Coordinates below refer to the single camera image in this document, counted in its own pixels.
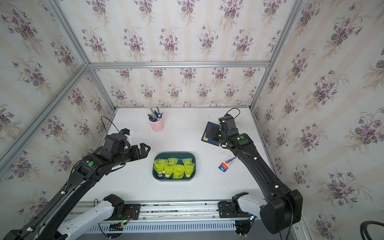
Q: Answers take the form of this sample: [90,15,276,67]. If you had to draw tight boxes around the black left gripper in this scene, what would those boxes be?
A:
[111,141,153,169]

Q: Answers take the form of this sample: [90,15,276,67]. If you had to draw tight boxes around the yellow shuttlecock five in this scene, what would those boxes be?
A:
[154,159,168,177]

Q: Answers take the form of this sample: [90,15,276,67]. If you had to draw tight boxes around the yellow shuttlecock seven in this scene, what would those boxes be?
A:
[167,158,179,166]

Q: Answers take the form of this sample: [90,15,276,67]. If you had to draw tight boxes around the yellow shuttlecock nine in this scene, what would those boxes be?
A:
[164,163,175,179]

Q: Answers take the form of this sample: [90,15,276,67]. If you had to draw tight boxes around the teal plastic storage box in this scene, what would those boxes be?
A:
[152,152,197,182]

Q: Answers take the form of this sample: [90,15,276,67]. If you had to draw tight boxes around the yellow shuttlecock eight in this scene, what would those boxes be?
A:
[182,158,193,165]

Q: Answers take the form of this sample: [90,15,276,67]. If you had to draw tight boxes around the yellow shuttlecock four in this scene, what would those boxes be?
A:
[173,164,185,179]

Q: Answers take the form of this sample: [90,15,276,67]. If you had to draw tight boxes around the yellow shuttlecock twelve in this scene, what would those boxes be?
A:
[184,163,195,179]

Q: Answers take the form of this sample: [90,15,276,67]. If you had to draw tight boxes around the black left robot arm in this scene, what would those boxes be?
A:
[4,143,151,240]

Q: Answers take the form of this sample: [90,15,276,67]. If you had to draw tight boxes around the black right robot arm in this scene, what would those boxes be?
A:
[206,125,303,234]

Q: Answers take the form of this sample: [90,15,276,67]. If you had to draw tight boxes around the blue book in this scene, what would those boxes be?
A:
[201,122,220,146]

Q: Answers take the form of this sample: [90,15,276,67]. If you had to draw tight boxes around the pink pen cup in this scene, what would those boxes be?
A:
[150,119,165,132]

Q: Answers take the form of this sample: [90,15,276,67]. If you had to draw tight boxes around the red blue white packet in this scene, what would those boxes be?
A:
[219,154,238,173]

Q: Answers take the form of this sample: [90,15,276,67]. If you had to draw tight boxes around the pens in cup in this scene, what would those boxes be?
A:
[147,107,163,123]

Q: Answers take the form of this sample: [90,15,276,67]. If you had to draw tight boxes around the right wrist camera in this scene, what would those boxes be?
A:
[219,114,237,131]

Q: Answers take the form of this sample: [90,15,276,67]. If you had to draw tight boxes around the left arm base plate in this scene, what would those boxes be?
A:
[106,204,141,221]

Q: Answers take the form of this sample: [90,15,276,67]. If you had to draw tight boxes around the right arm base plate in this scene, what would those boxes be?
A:
[218,199,263,219]

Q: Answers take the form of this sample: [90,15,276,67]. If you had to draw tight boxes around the aluminium front rail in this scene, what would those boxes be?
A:
[52,199,304,224]

